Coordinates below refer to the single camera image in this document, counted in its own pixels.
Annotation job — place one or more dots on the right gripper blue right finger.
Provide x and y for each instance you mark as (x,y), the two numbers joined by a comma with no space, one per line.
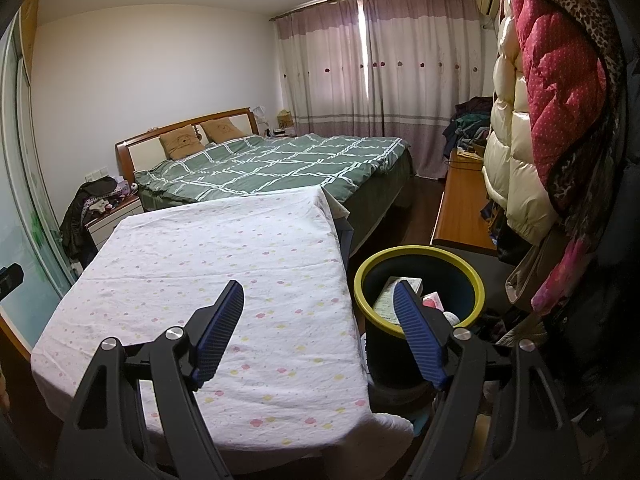
(530,435)

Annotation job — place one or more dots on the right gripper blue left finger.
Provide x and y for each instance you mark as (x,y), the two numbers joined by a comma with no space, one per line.
(104,434)

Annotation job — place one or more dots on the green printed leaflet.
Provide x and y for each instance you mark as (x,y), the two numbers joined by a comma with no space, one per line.
(384,304)

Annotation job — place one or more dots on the green white drink bottle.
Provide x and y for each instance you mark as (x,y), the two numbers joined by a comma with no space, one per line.
(451,318)

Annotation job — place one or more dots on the pink carton box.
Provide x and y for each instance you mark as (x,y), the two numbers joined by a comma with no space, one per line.
(432,300)

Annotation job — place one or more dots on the yellow rimmed black trash bin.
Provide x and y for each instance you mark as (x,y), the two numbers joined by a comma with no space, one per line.
(420,299)

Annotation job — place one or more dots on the dark clothes on nightstand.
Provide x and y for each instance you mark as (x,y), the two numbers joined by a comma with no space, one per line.
(92,199)

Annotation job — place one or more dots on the white bedside nightstand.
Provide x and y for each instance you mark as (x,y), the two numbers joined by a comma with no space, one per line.
(100,229)

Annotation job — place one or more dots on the pink floral garment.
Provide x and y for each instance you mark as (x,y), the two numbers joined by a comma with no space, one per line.
(563,277)

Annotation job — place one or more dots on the wooden bed headboard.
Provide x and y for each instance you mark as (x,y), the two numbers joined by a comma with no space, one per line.
(146,150)

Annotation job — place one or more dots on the white dotted table cloth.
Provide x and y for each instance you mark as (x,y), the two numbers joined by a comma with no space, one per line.
(291,384)

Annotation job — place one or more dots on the left brown pillow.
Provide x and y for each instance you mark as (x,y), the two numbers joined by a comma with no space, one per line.
(181,143)

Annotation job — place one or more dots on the brown pillow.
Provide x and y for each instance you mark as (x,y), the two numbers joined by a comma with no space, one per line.
(221,130)
(181,143)

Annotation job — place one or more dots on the wooden low cabinet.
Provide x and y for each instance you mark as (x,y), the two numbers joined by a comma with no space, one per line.
(459,223)

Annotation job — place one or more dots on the right brown pillow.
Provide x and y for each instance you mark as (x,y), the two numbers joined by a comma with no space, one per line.
(221,130)

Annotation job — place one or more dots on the cream puffer jacket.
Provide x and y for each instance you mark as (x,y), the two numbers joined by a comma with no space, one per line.
(511,178)

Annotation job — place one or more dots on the green plaid bed duvet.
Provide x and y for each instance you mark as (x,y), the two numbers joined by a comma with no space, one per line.
(342,165)

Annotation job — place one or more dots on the pile of clothes by curtain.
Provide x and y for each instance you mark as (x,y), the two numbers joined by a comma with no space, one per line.
(469,126)

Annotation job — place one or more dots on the red dotted puffer jacket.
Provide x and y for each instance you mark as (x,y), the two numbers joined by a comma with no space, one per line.
(573,63)

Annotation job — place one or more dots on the pink white curtains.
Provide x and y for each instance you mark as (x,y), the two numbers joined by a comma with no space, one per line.
(376,68)

